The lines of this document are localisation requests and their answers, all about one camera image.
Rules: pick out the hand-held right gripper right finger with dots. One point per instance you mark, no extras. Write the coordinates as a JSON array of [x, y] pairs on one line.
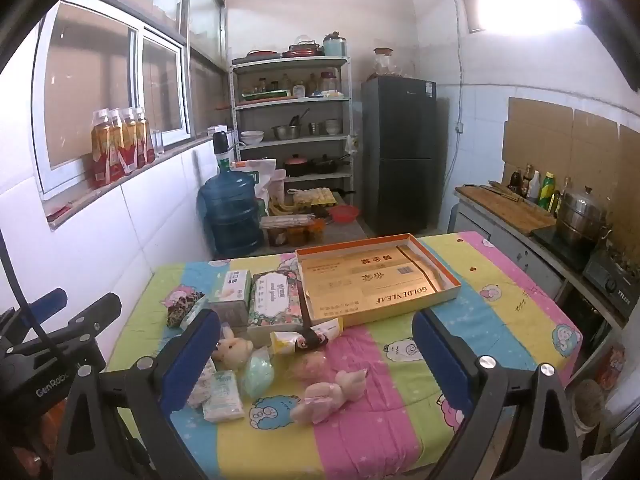
[[440, 355]]

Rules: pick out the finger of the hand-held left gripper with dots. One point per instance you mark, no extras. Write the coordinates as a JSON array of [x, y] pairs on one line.
[[95, 312], [50, 302]]

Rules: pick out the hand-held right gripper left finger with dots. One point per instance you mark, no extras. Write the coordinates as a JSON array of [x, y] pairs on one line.
[[200, 355]]

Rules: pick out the leaf print tissue pack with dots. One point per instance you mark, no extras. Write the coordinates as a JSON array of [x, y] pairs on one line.
[[202, 390]]

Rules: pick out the green white tissue pack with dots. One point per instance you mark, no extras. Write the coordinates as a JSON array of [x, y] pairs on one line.
[[222, 397]]

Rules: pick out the leopard print cloth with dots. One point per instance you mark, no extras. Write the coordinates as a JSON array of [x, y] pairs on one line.
[[182, 307]]

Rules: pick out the pale green pouch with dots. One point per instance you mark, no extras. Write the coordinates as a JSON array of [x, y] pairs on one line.
[[257, 375]]

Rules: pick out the yellow white packet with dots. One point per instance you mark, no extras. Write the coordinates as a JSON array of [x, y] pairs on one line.
[[282, 342]]

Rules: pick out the orange rimmed cardboard box lid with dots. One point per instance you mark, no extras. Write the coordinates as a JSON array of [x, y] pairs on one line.
[[360, 280]]

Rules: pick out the pink pouch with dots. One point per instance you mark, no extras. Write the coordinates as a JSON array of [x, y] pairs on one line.
[[310, 365]]

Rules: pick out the pink plush toy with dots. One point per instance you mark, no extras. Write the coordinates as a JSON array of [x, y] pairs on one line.
[[325, 395]]

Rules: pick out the white green tissue box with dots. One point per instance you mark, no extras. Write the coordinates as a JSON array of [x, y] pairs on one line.
[[232, 285]]

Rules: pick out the red flat packet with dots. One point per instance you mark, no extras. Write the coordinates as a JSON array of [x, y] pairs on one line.
[[62, 211]]

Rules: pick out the floral tissue box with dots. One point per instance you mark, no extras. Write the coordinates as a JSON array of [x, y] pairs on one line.
[[275, 300]]

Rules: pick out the kitchen counter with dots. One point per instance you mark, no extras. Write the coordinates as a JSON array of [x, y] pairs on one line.
[[500, 245]]

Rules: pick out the orange sauce jar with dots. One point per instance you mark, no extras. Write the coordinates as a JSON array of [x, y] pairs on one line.
[[296, 234], [276, 236], [316, 230]]

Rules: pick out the blue water jug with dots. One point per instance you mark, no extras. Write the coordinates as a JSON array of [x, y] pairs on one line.
[[230, 210]]

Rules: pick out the black induction cooker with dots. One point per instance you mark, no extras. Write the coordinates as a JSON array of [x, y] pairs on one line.
[[555, 247]]

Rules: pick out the noodle pack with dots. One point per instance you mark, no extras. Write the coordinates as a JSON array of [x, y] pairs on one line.
[[285, 221]]

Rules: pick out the wooden cutting board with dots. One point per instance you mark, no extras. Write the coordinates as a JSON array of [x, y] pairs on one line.
[[505, 210]]

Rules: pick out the banana bunch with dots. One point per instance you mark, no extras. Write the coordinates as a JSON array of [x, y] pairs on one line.
[[279, 207]]

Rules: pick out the red snack bag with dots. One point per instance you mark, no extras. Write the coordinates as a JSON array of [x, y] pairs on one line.
[[611, 370]]

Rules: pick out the red plastic basket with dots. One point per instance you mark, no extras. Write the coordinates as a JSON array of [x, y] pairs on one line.
[[343, 212]]

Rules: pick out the kitchen knife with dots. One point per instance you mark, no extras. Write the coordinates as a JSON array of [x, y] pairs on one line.
[[500, 191]]

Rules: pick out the clear drinking glass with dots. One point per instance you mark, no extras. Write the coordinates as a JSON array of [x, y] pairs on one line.
[[157, 142]]

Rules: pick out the gas stove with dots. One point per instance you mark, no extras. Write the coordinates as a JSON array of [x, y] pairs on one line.
[[610, 280]]

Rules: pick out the pink white bag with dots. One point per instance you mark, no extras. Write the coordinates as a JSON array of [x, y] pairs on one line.
[[276, 185]]

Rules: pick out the dark sauce bottle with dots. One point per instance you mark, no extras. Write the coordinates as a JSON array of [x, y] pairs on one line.
[[526, 177], [515, 180]]

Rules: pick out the white bottle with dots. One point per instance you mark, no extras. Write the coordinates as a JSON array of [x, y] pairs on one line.
[[534, 185]]

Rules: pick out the white sack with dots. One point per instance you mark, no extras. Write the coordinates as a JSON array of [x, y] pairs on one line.
[[255, 167]]

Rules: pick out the steel steamer pot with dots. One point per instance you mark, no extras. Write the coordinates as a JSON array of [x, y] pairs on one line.
[[582, 217]]

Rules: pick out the green yellow bottle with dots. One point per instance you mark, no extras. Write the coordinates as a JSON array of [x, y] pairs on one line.
[[548, 189]]

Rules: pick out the dark grey fridge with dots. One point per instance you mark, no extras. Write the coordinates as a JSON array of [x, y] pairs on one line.
[[400, 160]]

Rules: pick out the amber oil bottle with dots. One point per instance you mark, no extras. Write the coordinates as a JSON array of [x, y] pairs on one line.
[[564, 195]]

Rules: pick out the black water pump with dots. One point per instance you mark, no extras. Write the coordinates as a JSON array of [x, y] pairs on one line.
[[220, 145]]

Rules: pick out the red lidded pot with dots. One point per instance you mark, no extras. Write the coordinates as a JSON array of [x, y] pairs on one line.
[[296, 165]]

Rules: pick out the black frying pan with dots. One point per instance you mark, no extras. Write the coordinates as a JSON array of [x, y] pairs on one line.
[[327, 165]]

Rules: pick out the white plastic bag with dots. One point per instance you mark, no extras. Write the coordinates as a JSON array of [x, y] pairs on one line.
[[352, 142]]

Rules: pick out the steel basin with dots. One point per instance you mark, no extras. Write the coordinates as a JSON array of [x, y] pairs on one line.
[[286, 132]]

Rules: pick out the white bowl stack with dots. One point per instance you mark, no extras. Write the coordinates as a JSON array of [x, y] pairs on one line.
[[332, 126]]

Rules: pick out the steel cup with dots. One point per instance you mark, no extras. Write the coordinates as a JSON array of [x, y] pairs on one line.
[[314, 128]]

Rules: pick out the sliding window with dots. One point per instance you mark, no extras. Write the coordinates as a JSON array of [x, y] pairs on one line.
[[137, 60]]

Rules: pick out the white metal shelf rack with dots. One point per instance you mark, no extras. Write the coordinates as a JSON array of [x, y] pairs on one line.
[[290, 102]]

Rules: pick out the green tray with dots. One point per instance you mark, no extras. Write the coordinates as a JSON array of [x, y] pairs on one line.
[[265, 94]]

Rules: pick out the red lid jar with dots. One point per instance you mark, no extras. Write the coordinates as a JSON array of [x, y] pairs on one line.
[[327, 81]]

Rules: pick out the glass jar with brown lid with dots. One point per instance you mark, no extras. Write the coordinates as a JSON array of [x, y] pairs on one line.
[[384, 62]]

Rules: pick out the red tray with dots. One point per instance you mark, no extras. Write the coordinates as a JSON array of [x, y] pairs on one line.
[[261, 53]]

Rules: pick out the red lidded pan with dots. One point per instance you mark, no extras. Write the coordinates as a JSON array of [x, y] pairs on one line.
[[302, 50]]

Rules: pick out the teal canister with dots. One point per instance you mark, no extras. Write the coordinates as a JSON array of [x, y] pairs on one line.
[[334, 44]]

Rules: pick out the wall socket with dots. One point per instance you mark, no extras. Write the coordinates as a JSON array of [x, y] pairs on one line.
[[459, 127]]

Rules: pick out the cardboard wall cover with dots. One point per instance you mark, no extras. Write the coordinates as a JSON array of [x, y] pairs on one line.
[[575, 145]]

